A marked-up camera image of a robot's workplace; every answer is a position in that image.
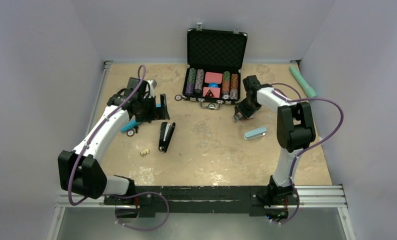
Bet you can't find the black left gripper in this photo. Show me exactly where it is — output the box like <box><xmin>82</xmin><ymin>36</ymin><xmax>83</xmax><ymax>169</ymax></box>
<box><xmin>135</xmin><ymin>93</ymin><xmax>169</xmax><ymax>122</ymax></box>

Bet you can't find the staple box red white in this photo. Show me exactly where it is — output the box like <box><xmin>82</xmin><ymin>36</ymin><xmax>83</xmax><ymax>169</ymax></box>
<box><xmin>232</xmin><ymin>114</ymin><xmax>255</xmax><ymax>123</ymax></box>

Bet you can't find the black stapler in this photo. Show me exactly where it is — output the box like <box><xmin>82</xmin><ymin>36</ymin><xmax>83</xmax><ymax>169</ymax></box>
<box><xmin>158</xmin><ymin>122</ymin><xmax>176</xmax><ymax>153</ymax></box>

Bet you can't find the light blue stapler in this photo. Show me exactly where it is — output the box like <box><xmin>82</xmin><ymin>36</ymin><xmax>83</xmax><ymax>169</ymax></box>
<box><xmin>243</xmin><ymin>126</ymin><xmax>267</xmax><ymax>141</ymax></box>

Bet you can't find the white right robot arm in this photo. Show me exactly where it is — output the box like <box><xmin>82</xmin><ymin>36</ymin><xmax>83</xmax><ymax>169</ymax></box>
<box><xmin>233</xmin><ymin>75</ymin><xmax>316</xmax><ymax>204</ymax></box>

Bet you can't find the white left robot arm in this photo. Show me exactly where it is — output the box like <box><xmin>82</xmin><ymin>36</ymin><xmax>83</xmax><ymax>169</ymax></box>
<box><xmin>57</xmin><ymin>77</ymin><xmax>170</xmax><ymax>205</ymax></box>

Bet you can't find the blue marker pen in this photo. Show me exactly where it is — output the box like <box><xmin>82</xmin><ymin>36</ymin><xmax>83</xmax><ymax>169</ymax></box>
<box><xmin>120</xmin><ymin>103</ymin><xmax>160</xmax><ymax>133</ymax></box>

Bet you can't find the small beige staple strip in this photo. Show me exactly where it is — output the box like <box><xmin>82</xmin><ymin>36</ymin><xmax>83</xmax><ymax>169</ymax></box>
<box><xmin>139</xmin><ymin>148</ymin><xmax>150</xmax><ymax>157</ymax></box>

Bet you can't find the pink card deck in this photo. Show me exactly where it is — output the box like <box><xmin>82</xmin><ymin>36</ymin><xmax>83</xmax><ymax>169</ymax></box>
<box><xmin>204</xmin><ymin>71</ymin><xmax>223</xmax><ymax>85</ymax></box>

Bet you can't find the black poker chip case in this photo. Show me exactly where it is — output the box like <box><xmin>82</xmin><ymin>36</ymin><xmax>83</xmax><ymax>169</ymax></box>
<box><xmin>181</xmin><ymin>28</ymin><xmax>248</xmax><ymax>106</ymax></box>

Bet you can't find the teal green cylinder tool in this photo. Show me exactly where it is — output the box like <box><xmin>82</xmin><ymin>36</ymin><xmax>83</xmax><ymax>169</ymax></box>
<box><xmin>289</xmin><ymin>66</ymin><xmax>318</xmax><ymax>98</ymax></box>

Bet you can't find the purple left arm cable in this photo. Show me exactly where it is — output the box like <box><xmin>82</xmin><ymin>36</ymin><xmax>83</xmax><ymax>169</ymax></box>
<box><xmin>67</xmin><ymin>64</ymin><xmax>170</xmax><ymax>232</ymax></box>

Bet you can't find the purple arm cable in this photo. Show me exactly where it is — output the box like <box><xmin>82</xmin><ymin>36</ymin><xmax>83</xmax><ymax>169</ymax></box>
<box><xmin>271</xmin><ymin>82</ymin><xmax>345</xmax><ymax>226</ymax></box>
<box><xmin>67</xmin><ymin>64</ymin><xmax>170</xmax><ymax>232</ymax></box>

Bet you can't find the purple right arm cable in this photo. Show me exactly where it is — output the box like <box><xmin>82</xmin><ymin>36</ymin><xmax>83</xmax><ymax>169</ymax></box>
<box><xmin>271</xmin><ymin>82</ymin><xmax>345</xmax><ymax>226</ymax></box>

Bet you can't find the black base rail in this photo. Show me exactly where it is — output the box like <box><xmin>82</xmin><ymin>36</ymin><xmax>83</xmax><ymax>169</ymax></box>
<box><xmin>104</xmin><ymin>185</ymin><xmax>299</xmax><ymax>219</ymax></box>

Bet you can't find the aluminium frame rail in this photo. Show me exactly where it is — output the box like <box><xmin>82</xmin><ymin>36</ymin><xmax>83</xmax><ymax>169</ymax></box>
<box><xmin>46</xmin><ymin>60</ymin><xmax>357</xmax><ymax>240</ymax></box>

